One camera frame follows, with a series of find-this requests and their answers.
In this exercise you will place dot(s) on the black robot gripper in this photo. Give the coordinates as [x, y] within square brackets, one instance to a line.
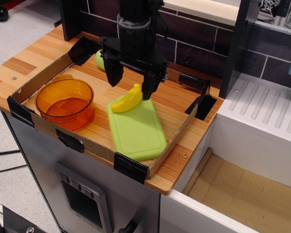
[135, 49]

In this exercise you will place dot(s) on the yellow toy banana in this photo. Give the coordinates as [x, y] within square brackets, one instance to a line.
[129, 100]

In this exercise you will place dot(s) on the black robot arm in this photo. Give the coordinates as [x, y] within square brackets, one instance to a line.
[139, 11]

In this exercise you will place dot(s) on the orange transparent plastic pot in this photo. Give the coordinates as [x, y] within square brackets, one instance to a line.
[67, 102]

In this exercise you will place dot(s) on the cardboard fence with black tape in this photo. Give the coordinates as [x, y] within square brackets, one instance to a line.
[186, 111]

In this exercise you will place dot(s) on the green toy pear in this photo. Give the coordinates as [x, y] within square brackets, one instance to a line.
[99, 60]

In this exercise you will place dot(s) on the green plastic cutting board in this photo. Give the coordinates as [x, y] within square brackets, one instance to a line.
[137, 133]

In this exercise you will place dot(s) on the grey toy oven cabinet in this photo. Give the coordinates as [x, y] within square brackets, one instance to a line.
[83, 194]

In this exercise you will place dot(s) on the white toy sink unit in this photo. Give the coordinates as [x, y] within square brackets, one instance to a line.
[239, 179]

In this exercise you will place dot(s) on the black vertical post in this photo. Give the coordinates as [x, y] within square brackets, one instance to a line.
[246, 18]

